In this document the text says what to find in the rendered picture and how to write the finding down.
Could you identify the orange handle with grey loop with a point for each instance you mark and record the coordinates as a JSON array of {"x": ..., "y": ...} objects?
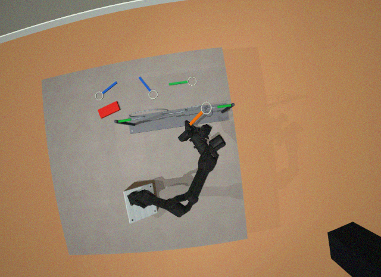
[{"x": 201, "y": 112}]

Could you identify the red rectangular block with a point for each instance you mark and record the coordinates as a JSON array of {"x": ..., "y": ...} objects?
[{"x": 108, "y": 109}]

